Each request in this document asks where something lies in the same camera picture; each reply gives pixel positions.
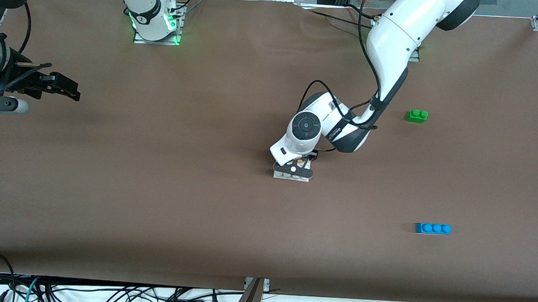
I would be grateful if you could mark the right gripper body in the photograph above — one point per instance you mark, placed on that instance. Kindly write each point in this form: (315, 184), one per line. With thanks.
(21, 79)

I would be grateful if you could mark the white studded base plate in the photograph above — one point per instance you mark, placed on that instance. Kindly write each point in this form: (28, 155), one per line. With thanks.
(302, 179)

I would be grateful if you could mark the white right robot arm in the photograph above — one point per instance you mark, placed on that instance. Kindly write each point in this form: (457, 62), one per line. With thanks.
(144, 2)

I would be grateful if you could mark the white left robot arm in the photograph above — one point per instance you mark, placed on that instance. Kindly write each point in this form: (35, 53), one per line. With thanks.
(401, 29)

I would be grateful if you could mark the green two-stud block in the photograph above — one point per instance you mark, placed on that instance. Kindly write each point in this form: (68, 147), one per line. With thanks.
(415, 117)

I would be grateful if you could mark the blue three-stud block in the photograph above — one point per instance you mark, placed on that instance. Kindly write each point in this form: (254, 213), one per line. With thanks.
(431, 229)

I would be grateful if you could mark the large table cover sheet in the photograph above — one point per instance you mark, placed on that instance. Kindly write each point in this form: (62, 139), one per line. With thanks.
(204, 166)

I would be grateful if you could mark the silver table clamp bracket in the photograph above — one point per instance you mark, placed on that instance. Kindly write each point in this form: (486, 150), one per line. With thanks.
(267, 285)

